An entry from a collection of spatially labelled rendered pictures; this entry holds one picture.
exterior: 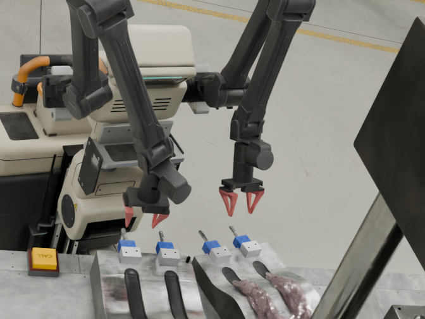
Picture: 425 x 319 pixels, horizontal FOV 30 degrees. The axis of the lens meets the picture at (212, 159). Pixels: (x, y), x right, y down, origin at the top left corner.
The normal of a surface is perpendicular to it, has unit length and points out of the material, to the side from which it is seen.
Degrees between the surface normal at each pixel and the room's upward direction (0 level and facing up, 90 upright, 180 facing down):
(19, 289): 0
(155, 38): 43
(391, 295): 0
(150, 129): 69
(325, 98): 0
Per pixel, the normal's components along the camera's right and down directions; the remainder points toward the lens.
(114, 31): 0.64, 0.29
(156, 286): 0.30, -0.75
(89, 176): -0.84, 0.07
